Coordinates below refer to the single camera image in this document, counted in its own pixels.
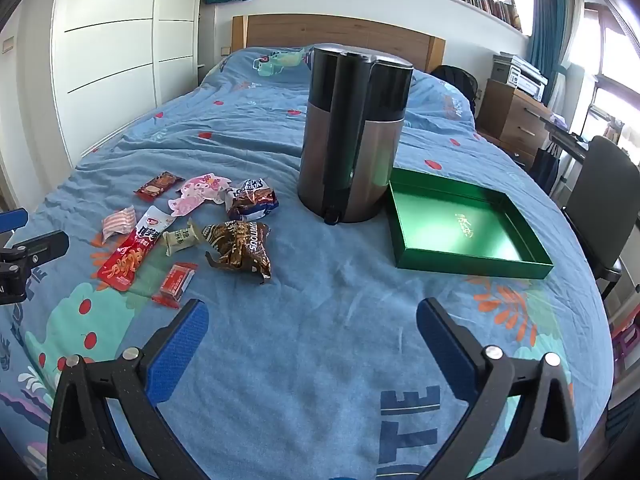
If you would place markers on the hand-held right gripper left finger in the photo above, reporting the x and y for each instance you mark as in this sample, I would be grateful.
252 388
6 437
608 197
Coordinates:
177 350

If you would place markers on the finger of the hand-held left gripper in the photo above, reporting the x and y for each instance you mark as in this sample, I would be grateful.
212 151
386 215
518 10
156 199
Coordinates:
40 250
12 221

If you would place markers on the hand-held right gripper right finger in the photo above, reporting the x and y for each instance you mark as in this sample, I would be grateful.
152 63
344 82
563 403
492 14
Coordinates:
445 345

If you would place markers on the small red snack packet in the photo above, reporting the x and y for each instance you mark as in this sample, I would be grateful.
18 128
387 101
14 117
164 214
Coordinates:
175 284

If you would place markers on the red white striped candy packet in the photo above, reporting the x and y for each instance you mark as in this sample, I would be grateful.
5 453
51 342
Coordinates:
118 223

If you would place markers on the long red snack packet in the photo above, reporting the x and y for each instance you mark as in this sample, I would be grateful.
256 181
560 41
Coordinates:
130 257

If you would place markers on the beige candy packet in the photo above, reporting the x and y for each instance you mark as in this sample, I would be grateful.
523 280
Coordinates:
180 237

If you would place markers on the brown chip bag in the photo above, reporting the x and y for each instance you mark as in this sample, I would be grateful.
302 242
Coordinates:
240 250

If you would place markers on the green tray box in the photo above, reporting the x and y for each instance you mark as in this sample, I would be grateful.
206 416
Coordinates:
450 225

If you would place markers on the dark red snack packet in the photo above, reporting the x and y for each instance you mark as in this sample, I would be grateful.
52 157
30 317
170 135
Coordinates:
159 185

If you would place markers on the pink cartoon snack packet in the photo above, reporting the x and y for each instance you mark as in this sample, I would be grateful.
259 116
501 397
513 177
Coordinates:
195 192

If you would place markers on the blue and white chip bag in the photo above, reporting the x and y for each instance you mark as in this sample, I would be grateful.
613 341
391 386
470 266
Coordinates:
252 200

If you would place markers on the pink plastic stool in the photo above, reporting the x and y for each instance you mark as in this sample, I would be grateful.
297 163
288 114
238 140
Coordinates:
627 340

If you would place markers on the dark blue shopping bag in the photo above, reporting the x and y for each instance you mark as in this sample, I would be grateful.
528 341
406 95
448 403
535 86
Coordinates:
547 167

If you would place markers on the black and brown electric kettle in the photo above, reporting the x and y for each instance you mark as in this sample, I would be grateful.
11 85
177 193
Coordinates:
350 160

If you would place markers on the white wardrobe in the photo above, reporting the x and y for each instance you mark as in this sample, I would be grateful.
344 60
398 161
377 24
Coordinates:
110 35

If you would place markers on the black chair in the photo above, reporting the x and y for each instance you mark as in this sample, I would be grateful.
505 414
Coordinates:
600 185

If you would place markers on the wooden dresser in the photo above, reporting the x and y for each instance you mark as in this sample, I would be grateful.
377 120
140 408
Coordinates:
515 120

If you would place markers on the glass desk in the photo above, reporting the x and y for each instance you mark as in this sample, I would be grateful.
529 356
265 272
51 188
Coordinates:
565 135

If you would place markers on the white printer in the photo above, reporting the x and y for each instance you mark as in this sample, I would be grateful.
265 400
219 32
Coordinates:
520 77

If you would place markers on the wooden headboard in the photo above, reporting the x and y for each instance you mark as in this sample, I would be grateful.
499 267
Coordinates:
350 30

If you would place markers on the window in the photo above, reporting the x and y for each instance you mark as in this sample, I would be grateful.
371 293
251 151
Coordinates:
615 60

